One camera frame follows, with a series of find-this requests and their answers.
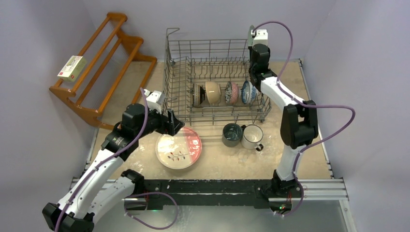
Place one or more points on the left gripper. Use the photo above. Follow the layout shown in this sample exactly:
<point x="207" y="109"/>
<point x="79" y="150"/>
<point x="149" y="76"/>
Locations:
<point x="169" y="125"/>

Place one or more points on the dark green mug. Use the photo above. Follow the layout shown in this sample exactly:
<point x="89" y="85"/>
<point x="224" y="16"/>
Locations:
<point x="232" y="134"/>

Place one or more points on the brown floral pattern bowl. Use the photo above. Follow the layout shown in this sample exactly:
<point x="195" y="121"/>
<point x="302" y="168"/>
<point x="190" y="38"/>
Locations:
<point x="231" y="93"/>

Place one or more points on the white ribbed mug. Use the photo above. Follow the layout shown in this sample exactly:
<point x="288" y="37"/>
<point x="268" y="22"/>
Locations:
<point x="252" y="137"/>

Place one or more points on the blue white pattern bowl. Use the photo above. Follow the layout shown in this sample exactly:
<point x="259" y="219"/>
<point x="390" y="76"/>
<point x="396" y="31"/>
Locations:
<point x="249" y="93"/>

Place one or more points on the teal floral plate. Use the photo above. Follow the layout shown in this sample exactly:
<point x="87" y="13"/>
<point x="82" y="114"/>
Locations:
<point x="251" y="36"/>

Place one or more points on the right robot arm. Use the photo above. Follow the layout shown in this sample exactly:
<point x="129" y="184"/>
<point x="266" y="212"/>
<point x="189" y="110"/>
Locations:
<point x="299" y="122"/>

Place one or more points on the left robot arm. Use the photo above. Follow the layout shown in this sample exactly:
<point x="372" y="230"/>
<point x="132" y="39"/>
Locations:
<point x="81" y="208"/>

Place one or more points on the wooden shelf rack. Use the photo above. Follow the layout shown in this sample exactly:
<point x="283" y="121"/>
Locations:
<point x="131" y="45"/>

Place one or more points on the small cardboard box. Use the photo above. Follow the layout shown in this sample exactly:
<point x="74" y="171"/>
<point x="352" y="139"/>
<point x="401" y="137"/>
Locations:
<point x="72" y="69"/>

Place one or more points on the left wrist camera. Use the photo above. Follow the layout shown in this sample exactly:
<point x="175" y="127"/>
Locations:
<point x="155" y="100"/>

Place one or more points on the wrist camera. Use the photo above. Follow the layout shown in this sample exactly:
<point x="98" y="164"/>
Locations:
<point x="261" y="37"/>
<point x="155" y="100"/>

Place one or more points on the grey wire dish rack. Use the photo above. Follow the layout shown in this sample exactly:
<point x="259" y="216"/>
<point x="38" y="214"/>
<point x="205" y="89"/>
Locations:
<point x="188" y="63"/>

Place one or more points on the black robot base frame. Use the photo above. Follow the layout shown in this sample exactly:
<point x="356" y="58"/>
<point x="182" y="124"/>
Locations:
<point x="271" y="193"/>

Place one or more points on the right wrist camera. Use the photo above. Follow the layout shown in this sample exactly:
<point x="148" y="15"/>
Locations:
<point x="261" y="37"/>

